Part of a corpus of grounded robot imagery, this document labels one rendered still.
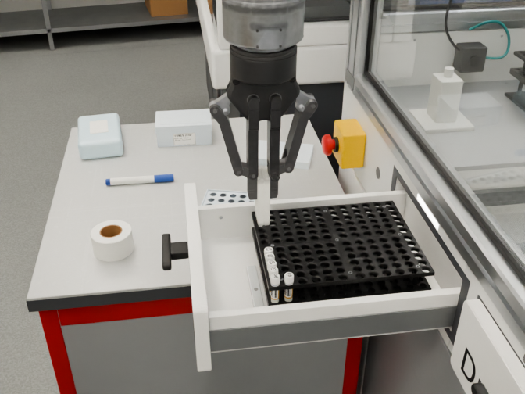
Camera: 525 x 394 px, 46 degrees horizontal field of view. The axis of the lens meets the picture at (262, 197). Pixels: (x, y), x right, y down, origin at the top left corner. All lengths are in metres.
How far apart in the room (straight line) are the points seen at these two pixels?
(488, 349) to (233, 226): 0.44
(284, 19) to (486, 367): 0.44
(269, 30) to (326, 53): 0.97
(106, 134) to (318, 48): 0.58
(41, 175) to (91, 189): 1.68
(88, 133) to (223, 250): 0.57
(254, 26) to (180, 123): 0.79
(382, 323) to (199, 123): 0.75
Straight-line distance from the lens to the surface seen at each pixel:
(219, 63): 1.59
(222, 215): 0.97
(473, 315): 0.77
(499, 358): 0.73
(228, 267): 0.93
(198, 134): 1.42
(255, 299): 0.86
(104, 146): 1.40
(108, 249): 1.08
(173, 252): 0.85
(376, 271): 0.84
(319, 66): 1.63
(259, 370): 1.21
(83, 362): 1.17
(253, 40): 0.66
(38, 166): 3.06
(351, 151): 1.16
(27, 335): 2.14
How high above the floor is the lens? 1.42
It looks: 32 degrees down
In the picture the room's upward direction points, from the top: straight up
